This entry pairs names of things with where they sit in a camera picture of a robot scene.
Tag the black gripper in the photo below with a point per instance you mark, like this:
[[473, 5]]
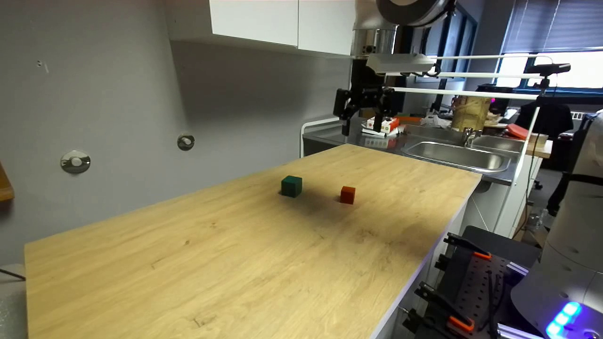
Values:
[[362, 95]]

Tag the orange block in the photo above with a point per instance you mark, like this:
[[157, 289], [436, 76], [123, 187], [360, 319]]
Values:
[[347, 195]]

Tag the green block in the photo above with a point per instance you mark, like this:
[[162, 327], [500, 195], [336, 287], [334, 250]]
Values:
[[291, 186]]

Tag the stainless steel sink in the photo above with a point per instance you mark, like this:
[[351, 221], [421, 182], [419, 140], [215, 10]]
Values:
[[458, 155]]

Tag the beige jug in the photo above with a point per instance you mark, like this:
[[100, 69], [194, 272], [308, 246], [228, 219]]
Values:
[[470, 114]]

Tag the red object by sink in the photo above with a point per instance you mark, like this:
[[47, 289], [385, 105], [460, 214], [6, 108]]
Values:
[[519, 131]]

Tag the black office chair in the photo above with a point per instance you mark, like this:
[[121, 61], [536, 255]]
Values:
[[552, 120]]

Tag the black clamp rack orange tips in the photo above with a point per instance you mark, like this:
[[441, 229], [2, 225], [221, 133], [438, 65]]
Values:
[[468, 283]]

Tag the blue window blinds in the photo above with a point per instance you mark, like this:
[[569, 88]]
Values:
[[552, 25]]

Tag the white wall cabinet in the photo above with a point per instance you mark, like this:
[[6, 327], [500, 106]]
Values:
[[275, 22]]

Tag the small round wall fixture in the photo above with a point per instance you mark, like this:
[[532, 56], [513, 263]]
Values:
[[185, 142]]

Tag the black camera on tripod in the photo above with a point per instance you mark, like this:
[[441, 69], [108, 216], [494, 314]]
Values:
[[547, 69]]

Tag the round grey wall socket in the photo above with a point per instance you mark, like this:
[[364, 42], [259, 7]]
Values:
[[76, 163]]

